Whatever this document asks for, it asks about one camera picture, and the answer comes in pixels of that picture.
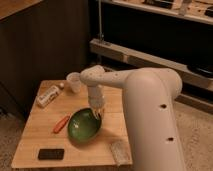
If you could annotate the green ceramic bowl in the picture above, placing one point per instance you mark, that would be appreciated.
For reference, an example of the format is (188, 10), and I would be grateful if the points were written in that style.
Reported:
(83, 125)

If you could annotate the orange carrot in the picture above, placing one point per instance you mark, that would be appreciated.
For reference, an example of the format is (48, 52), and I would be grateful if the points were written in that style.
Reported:
(59, 126)

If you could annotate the white plastic bottle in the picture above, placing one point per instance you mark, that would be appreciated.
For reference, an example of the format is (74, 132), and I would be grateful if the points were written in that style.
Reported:
(49, 95)

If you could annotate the translucent plastic cup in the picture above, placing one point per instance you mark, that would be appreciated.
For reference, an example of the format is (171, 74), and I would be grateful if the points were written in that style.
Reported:
(74, 82)

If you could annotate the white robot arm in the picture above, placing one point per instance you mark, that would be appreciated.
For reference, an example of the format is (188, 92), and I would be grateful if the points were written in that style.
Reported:
(147, 98)

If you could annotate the metal shelf rack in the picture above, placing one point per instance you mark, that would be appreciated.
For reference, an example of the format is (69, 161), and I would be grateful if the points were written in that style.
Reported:
(146, 39)

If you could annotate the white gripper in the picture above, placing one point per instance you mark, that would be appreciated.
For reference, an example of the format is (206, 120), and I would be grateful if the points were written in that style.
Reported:
(96, 99)

